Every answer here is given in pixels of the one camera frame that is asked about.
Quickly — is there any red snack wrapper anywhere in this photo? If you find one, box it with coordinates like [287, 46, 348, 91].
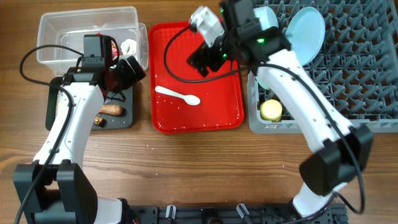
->
[111, 39, 119, 60]

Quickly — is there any orange carrot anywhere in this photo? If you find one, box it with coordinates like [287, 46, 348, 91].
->
[99, 104, 124, 116]

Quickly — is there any dark food scrap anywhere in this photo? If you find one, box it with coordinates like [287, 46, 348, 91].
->
[93, 116, 105, 126]

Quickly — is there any light green bowl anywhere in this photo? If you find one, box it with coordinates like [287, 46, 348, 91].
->
[256, 75, 271, 90]

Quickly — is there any white rice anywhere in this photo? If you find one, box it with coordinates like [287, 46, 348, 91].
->
[55, 91, 65, 117]

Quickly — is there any small light blue plate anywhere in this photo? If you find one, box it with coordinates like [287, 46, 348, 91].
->
[253, 6, 279, 30]

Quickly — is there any yellow plastic cup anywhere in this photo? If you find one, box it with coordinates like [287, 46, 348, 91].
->
[259, 100, 282, 122]

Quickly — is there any large light blue plate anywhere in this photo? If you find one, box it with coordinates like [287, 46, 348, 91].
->
[285, 7, 326, 65]

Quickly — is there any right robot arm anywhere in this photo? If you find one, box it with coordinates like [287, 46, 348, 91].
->
[188, 1, 373, 218]

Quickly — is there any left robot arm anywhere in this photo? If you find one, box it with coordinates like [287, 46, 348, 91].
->
[13, 34, 145, 223]

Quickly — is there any grey dishwasher rack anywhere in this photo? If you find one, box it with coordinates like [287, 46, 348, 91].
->
[252, 0, 397, 133]

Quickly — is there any white plastic spoon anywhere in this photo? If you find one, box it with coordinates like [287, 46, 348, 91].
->
[155, 86, 201, 106]

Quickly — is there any black plastic tray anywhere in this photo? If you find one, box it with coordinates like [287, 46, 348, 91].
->
[45, 77, 134, 134]

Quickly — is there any red serving tray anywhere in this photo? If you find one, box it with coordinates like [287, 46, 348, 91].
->
[149, 22, 244, 134]

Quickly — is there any clear plastic bin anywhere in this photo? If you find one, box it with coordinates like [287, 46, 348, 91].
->
[37, 6, 149, 70]

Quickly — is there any left black cable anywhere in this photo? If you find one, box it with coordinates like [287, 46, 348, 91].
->
[14, 34, 127, 224]

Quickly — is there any black cable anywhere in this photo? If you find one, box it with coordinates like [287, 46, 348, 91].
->
[14, 34, 127, 224]
[163, 24, 366, 224]

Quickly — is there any right black cable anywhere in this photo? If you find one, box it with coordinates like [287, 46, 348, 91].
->
[163, 24, 366, 224]

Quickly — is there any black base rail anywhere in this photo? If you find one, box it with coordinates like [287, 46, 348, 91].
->
[129, 203, 349, 224]

